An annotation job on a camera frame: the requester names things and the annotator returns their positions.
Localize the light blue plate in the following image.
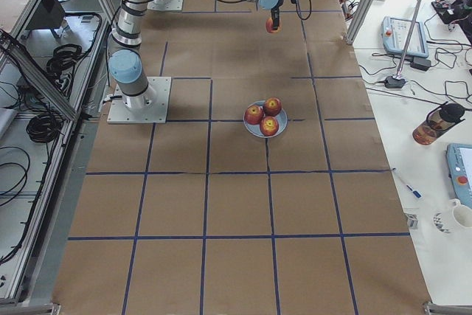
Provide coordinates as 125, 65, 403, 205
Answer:
243, 101, 288, 138

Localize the red apple front on plate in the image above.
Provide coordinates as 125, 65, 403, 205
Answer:
259, 116, 279, 136

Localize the dark red apple on plate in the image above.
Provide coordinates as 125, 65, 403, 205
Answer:
243, 105, 264, 125

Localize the black power adapter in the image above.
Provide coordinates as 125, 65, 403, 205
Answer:
410, 57, 431, 72

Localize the metal rod with green tip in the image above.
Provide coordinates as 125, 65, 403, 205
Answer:
393, 0, 422, 80

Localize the teach pendant upper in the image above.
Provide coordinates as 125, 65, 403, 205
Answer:
381, 16, 429, 58

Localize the red apple with yellow top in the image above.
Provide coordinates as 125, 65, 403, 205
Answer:
263, 97, 282, 117

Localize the glass jug with black lid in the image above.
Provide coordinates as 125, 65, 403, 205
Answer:
412, 103, 465, 145

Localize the red yellow striped apple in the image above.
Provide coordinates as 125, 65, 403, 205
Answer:
265, 18, 281, 33

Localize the teach pendant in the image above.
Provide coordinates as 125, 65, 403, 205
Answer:
446, 143, 471, 207
381, 16, 429, 58

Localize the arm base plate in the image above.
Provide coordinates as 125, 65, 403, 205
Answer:
107, 77, 172, 124
147, 0, 184, 12

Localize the white mug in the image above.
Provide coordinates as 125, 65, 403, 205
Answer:
433, 198, 471, 234

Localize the teach pendant lower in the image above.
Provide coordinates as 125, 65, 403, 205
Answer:
446, 143, 471, 207

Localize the blue white pen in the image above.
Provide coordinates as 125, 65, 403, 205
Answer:
392, 167, 422, 199

